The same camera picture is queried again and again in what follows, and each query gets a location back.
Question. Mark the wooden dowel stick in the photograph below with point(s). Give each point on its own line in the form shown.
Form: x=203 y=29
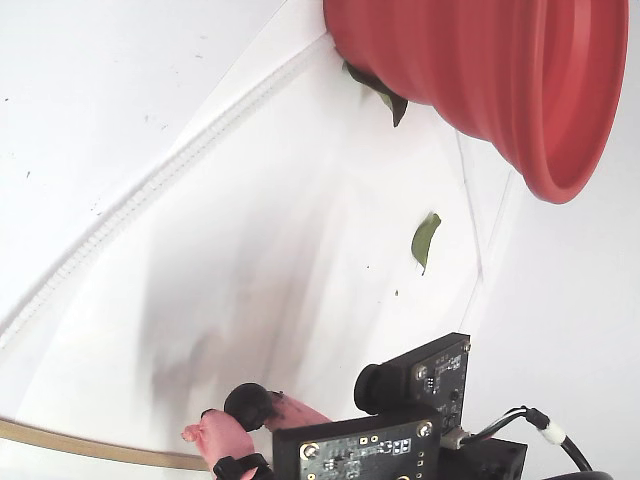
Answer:
x=100 y=447

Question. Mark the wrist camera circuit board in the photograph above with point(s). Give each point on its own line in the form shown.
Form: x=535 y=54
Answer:
x=440 y=380
x=350 y=450

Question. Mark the red collapsible silicone cup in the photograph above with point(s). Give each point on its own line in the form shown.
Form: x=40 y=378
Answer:
x=475 y=75

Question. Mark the pink covered gripper finger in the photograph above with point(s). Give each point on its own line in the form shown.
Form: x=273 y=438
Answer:
x=297 y=414
x=225 y=442

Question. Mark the large dark blueberry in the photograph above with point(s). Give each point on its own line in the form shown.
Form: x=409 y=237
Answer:
x=247 y=405

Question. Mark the black camera lens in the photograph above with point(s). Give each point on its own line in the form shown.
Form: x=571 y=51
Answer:
x=372 y=387

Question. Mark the green leaf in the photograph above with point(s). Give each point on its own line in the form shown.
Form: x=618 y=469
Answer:
x=396 y=104
x=425 y=242

